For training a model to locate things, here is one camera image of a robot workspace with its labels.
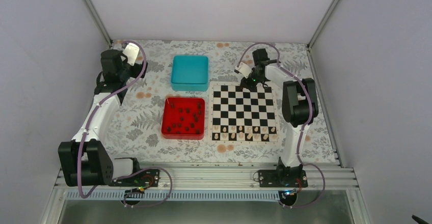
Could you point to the aluminium corner post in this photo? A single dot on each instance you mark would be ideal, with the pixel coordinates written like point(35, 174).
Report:
point(98, 21)

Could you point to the teal plastic box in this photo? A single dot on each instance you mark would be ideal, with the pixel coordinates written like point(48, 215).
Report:
point(190, 73)

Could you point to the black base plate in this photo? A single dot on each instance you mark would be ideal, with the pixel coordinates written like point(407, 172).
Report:
point(273, 179)
point(145, 179)

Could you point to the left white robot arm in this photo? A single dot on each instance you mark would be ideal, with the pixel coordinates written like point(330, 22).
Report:
point(84, 160)

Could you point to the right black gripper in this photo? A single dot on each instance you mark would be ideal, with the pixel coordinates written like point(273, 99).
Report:
point(249, 86)

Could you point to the aluminium mounting rail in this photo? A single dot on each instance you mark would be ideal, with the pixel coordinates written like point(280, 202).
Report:
point(231, 176)

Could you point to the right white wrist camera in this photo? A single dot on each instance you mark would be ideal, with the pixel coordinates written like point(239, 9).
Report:
point(244, 69)

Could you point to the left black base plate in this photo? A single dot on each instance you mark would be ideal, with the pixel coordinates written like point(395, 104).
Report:
point(145, 179)

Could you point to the floral patterned table mat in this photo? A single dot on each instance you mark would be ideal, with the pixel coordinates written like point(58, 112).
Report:
point(135, 130)

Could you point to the black white chessboard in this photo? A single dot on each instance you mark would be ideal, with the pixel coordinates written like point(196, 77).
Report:
point(239, 116)

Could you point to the red plastic tray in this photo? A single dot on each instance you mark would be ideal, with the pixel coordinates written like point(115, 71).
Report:
point(183, 118)

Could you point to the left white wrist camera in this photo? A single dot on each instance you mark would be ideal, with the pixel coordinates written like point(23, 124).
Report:
point(132, 52)

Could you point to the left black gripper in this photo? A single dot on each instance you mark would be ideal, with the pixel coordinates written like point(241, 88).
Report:
point(137, 71)

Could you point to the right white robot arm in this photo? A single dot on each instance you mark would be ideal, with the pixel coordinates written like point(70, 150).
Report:
point(299, 108)

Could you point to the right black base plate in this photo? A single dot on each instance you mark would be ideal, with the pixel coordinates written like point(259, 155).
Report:
point(273, 179)

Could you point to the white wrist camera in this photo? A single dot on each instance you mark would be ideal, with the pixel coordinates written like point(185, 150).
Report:
point(132, 52)
point(244, 69)

